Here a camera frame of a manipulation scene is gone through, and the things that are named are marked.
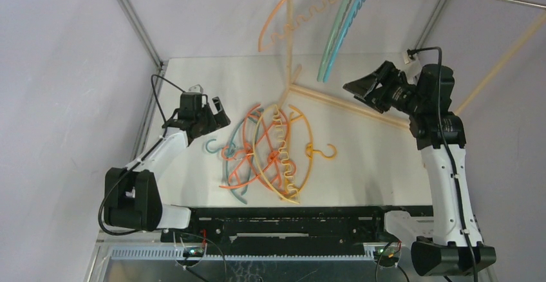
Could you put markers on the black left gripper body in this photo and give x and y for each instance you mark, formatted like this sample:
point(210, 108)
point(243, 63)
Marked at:
point(206, 120)

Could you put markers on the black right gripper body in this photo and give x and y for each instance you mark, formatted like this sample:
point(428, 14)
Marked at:
point(381, 87)

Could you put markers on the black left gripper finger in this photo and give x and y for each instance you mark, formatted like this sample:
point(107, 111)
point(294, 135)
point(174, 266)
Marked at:
point(220, 121)
point(220, 111)

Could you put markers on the orange plastic hanger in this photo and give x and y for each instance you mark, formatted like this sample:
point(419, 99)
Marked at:
point(257, 151)
point(238, 152)

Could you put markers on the pale yellow wavy hanger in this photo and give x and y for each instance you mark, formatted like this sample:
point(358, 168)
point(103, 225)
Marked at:
point(271, 149)

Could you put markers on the light blue wavy hanger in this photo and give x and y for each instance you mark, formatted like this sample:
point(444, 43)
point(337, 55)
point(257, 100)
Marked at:
point(351, 14)

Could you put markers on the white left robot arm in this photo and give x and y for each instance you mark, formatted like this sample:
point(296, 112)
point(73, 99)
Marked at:
point(132, 198)

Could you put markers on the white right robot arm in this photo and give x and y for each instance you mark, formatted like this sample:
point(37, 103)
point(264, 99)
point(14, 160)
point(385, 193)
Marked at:
point(451, 244)

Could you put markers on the teal plastic hanger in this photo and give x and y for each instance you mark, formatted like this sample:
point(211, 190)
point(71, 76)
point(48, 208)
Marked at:
point(240, 193)

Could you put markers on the yellow-orange plastic hanger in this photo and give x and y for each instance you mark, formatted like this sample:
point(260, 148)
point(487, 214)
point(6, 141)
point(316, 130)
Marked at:
point(309, 152)

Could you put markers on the peach wavy hanger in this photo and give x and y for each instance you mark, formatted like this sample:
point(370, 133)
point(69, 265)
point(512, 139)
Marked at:
point(292, 23)

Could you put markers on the green hanging hanger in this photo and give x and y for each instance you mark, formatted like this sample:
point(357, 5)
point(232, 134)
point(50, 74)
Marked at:
point(334, 33)

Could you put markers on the left circuit board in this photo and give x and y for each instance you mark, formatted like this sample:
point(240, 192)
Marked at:
point(194, 252)

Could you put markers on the circuit board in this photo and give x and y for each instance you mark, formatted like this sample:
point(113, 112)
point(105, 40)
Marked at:
point(387, 258)
point(194, 252)

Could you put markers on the right circuit board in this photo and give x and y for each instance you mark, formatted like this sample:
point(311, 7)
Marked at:
point(387, 258)

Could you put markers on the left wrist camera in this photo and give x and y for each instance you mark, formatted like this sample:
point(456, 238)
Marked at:
point(196, 89)

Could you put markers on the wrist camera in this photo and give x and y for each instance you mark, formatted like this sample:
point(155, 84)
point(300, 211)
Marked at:
point(411, 61)
point(196, 89)

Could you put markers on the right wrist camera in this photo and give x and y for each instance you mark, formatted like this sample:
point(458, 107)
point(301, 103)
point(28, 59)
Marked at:
point(411, 61)

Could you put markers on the wooden clothes rack frame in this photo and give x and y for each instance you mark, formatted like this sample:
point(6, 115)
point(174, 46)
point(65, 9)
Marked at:
point(436, 14)

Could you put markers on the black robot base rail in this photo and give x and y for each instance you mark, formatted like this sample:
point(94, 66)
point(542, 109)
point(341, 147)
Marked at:
point(293, 232)

